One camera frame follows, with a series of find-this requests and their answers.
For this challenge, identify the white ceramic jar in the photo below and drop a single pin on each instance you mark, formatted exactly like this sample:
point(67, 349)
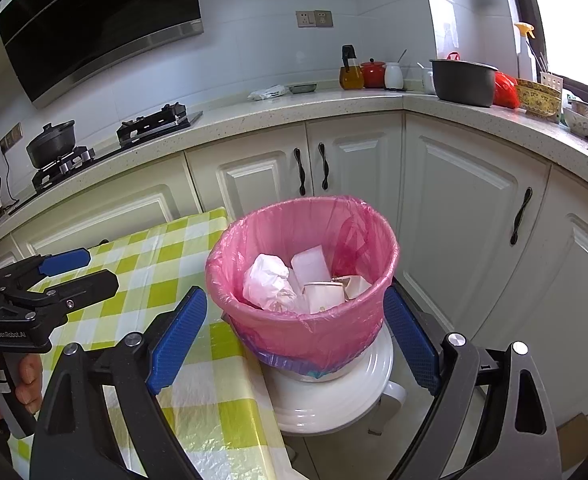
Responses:
point(394, 77)

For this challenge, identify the black range hood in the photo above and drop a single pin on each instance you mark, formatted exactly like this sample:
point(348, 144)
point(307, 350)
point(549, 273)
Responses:
point(98, 20)

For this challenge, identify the black cooking pot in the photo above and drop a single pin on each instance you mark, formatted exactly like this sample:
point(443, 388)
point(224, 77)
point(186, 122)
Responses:
point(51, 145)

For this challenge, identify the white foam box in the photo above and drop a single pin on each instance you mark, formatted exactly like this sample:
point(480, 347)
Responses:
point(311, 262)

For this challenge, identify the white tissue pile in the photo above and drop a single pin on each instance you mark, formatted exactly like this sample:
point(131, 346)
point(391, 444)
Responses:
point(266, 277)

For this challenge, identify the black burner grate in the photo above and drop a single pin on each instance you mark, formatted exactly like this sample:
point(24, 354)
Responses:
point(153, 122)
point(66, 170)

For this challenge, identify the brown cardboard box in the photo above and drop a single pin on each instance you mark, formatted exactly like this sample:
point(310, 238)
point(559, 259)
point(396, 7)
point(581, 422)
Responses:
point(576, 435)

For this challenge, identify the yellow-capped spray bottle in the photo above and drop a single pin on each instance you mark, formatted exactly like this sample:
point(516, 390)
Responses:
point(525, 57)

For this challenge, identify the trash bin with pink liner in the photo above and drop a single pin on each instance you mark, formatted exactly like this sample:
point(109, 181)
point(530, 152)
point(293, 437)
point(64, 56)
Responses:
point(294, 330)

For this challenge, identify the green checked tablecloth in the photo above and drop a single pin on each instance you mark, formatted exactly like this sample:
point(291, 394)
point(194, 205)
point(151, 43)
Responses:
point(213, 360)

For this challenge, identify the small grey tray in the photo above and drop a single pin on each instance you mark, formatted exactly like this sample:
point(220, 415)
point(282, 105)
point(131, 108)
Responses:
point(303, 88)

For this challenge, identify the brown wall socket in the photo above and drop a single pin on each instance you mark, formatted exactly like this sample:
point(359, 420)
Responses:
point(11, 137)

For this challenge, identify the grey cooker pot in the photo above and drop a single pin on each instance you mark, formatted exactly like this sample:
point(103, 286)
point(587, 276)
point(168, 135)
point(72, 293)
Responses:
point(464, 85)

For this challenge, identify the yellow patterned bowl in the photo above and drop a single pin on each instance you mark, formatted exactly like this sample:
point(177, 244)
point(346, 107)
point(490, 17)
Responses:
point(539, 100)

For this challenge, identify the white kitchen base cabinet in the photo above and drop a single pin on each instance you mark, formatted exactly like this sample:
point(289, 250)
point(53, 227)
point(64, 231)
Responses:
point(454, 210)

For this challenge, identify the white plastic bag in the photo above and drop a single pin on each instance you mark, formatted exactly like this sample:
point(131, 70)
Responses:
point(269, 92)

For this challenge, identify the white plastic stool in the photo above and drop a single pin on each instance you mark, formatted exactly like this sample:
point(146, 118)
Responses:
point(324, 400)

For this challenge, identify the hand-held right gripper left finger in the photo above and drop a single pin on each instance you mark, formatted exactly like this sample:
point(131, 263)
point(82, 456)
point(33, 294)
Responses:
point(178, 340)

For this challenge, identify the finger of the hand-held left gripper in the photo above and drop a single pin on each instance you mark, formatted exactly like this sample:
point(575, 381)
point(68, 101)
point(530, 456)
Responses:
point(93, 284)
point(66, 261)

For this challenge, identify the black glass gas cooktop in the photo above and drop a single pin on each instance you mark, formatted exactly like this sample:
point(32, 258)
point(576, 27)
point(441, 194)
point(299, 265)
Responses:
point(104, 154)

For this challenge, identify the red plastic bag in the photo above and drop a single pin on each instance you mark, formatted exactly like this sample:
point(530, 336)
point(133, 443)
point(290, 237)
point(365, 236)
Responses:
point(506, 90)

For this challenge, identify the white chopstick holder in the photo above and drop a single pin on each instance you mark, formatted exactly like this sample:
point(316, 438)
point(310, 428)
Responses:
point(550, 79)

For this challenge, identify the kitchen window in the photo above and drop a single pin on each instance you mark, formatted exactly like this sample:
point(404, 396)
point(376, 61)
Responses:
point(574, 10)

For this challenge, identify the white paper cup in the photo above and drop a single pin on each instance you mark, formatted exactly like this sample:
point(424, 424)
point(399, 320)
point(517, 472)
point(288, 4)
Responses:
point(324, 297)

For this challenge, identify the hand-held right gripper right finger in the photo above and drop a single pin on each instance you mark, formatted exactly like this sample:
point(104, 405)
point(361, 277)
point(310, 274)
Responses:
point(406, 335)

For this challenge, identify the red ceramic jar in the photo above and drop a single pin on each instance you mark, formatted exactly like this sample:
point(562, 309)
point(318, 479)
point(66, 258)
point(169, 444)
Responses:
point(374, 75)

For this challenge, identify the glass oil bottle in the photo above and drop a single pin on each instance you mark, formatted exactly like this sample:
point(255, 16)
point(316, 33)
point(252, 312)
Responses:
point(351, 75)

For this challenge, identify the person's left hand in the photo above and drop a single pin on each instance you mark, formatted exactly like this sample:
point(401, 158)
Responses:
point(29, 385)

